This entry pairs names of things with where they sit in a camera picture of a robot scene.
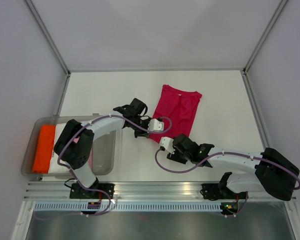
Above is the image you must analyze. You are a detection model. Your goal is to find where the magenta t shirt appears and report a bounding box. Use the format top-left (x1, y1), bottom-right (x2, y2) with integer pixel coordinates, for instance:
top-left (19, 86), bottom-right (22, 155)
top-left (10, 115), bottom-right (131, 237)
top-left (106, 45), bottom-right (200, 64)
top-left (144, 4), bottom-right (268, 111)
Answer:
top-left (149, 84), bottom-right (202, 143)

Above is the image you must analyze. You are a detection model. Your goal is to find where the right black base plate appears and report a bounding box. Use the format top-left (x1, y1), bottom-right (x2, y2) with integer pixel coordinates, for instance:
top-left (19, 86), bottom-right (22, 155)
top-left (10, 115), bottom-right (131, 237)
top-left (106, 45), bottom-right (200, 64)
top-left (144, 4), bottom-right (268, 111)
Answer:
top-left (200, 183), bottom-right (246, 201)

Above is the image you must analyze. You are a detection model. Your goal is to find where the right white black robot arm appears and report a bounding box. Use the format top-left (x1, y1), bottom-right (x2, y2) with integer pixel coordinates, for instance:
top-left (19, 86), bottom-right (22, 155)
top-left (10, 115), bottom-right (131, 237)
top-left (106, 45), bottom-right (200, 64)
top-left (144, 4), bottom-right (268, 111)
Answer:
top-left (160, 134), bottom-right (300, 201)

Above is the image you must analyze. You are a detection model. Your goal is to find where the aluminium frame post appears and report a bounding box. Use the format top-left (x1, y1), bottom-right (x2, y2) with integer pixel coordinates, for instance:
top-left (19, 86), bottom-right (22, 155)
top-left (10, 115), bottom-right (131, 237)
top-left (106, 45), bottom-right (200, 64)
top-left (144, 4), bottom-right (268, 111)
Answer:
top-left (23, 0), bottom-right (71, 76)
top-left (242, 0), bottom-right (289, 75)

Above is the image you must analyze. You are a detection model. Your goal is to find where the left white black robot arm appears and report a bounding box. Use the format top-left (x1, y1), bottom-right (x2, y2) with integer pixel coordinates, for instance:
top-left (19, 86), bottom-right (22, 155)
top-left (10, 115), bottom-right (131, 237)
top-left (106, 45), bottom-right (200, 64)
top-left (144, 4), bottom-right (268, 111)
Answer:
top-left (54, 98), bottom-right (152, 198)

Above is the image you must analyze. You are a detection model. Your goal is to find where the right aluminium frame post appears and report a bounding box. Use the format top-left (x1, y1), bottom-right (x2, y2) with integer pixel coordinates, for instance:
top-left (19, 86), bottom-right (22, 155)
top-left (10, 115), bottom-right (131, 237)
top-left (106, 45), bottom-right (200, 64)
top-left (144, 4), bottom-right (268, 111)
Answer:
top-left (242, 0), bottom-right (289, 75)

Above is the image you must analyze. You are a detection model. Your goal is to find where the clear plastic bin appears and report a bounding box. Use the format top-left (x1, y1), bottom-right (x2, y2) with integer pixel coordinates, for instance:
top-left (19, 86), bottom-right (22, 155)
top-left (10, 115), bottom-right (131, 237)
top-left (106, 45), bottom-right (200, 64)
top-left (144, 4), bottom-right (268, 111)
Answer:
top-left (21, 114), bottom-right (116, 181)

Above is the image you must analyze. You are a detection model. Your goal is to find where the aluminium mounting rail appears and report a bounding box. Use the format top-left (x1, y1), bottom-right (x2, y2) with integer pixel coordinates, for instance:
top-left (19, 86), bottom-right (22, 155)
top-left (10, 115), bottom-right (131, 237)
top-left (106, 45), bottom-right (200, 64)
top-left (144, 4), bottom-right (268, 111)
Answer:
top-left (23, 181), bottom-right (203, 202)

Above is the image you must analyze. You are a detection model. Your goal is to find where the pink rolled t shirt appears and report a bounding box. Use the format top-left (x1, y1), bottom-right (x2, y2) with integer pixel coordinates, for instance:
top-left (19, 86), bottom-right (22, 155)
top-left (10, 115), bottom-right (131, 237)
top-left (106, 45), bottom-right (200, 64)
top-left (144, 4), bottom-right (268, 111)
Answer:
top-left (74, 138), bottom-right (93, 168)

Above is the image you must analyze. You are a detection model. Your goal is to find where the white rolled t shirt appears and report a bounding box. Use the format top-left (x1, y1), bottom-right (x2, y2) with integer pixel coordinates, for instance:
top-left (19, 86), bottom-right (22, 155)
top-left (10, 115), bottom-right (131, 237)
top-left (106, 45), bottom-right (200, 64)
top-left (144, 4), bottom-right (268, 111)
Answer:
top-left (48, 122), bottom-right (70, 175)

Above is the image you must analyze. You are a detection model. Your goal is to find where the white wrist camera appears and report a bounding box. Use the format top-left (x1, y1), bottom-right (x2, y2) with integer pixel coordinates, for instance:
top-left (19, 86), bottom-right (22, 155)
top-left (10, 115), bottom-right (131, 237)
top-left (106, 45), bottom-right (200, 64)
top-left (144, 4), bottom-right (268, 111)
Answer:
top-left (148, 119), bottom-right (164, 132)
top-left (159, 136), bottom-right (175, 154)

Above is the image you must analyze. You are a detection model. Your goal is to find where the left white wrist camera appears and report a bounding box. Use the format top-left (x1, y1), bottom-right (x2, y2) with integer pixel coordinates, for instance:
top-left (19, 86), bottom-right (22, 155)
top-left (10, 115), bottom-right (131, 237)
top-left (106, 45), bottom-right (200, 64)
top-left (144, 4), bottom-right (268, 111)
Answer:
top-left (148, 119), bottom-right (164, 132)

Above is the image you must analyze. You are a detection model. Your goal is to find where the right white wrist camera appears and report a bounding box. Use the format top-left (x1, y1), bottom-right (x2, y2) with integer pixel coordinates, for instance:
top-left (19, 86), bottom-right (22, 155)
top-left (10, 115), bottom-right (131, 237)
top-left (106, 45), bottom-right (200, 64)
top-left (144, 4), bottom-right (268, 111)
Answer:
top-left (159, 136), bottom-right (175, 154)

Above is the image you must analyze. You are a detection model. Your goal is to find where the white slotted cable duct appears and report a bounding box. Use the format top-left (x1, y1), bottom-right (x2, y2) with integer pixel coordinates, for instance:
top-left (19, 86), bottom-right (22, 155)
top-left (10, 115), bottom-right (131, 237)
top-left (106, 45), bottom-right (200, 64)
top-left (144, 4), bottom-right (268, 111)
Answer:
top-left (34, 201), bottom-right (222, 212)

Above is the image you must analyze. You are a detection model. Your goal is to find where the left aluminium frame post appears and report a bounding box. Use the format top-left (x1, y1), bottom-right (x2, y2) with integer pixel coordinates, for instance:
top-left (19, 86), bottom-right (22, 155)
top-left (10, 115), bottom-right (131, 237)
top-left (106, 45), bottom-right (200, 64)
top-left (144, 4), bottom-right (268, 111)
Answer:
top-left (23, 0), bottom-right (71, 76)

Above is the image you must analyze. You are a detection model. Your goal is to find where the orange rolled t shirt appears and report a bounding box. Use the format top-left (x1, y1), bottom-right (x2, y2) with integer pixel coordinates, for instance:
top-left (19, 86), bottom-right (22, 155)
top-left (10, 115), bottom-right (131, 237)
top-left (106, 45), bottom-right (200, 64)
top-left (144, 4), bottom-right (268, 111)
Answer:
top-left (32, 124), bottom-right (56, 174)

